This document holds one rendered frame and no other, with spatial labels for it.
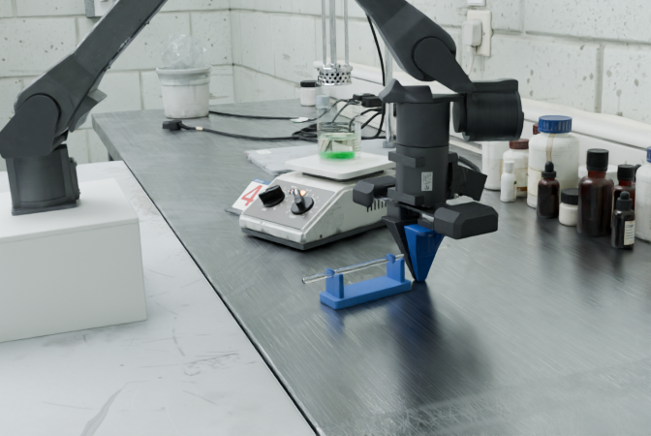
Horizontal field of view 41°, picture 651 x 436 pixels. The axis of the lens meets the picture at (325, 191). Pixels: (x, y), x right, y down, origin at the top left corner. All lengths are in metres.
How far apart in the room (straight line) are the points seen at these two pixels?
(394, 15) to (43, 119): 0.37
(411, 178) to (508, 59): 0.77
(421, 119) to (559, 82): 0.65
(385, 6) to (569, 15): 0.65
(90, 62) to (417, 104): 0.33
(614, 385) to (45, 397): 0.47
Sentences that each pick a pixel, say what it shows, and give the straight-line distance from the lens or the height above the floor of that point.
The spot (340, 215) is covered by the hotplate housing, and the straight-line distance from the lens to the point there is 1.11.
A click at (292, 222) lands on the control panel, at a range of 1.09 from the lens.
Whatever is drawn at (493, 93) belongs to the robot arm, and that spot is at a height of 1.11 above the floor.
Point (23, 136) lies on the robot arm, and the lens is 0.91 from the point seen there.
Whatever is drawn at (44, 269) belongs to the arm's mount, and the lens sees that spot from 0.87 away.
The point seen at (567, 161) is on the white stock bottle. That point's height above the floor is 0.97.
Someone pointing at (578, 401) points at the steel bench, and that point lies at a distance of 0.73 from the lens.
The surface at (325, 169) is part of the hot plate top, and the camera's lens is 1.14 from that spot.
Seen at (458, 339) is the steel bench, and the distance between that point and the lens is 0.83.
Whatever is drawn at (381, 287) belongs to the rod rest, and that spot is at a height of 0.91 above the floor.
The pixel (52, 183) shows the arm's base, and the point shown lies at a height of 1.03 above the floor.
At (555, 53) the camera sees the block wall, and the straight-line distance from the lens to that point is 1.53.
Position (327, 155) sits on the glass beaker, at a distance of 1.16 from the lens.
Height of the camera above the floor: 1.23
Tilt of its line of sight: 14 degrees down
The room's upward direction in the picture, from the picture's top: 2 degrees counter-clockwise
